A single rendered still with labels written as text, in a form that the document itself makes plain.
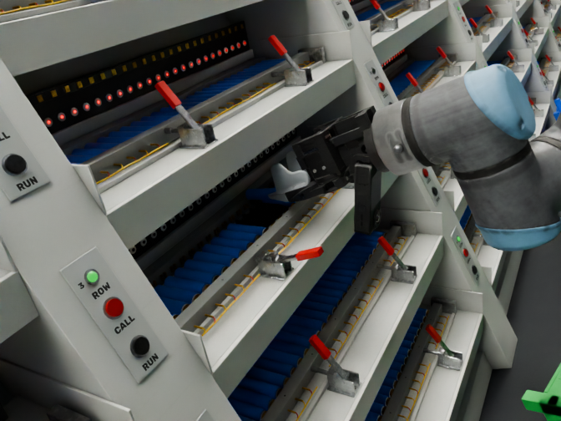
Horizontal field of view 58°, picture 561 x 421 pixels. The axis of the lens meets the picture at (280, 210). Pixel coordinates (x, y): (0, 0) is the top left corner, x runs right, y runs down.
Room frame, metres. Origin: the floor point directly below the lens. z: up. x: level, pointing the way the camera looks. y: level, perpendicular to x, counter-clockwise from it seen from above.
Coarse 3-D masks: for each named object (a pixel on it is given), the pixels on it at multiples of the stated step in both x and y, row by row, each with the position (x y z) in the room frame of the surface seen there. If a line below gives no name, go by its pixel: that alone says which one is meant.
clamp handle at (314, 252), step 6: (276, 252) 0.62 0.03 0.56; (300, 252) 0.60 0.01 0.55; (306, 252) 0.59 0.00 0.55; (312, 252) 0.58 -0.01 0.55; (318, 252) 0.58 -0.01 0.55; (276, 258) 0.63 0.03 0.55; (282, 258) 0.62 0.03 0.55; (288, 258) 0.61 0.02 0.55; (294, 258) 0.60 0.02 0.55; (300, 258) 0.60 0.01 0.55; (306, 258) 0.59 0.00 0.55
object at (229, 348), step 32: (224, 192) 0.83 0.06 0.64; (352, 192) 0.81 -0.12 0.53; (384, 192) 0.88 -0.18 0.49; (192, 224) 0.76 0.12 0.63; (320, 224) 0.74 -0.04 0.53; (352, 224) 0.77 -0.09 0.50; (320, 256) 0.68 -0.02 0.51; (256, 288) 0.61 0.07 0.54; (288, 288) 0.61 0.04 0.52; (224, 320) 0.57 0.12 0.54; (256, 320) 0.55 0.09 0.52; (224, 352) 0.51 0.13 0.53; (256, 352) 0.55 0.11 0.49; (224, 384) 0.50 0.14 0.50
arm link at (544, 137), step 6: (558, 120) 0.60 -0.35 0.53; (552, 126) 0.62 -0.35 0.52; (558, 126) 0.60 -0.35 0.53; (546, 132) 0.61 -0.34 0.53; (552, 132) 0.60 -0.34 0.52; (558, 132) 0.59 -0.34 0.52; (534, 138) 0.61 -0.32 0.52; (540, 138) 0.60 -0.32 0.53; (546, 138) 0.59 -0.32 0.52; (552, 138) 0.59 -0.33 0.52; (558, 138) 0.58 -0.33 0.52; (552, 144) 0.58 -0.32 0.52; (558, 144) 0.58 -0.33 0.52
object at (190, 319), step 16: (336, 192) 0.81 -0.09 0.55; (304, 208) 0.76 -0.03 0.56; (288, 224) 0.72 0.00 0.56; (304, 224) 0.73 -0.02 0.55; (256, 240) 0.68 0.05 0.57; (272, 240) 0.68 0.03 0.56; (240, 256) 0.65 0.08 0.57; (224, 272) 0.62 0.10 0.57; (240, 272) 0.62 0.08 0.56; (208, 288) 0.59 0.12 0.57; (224, 288) 0.59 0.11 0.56; (192, 304) 0.57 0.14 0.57; (208, 304) 0.57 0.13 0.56; (176, 320) 0.55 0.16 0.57; (192, 320) 0.55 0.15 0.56
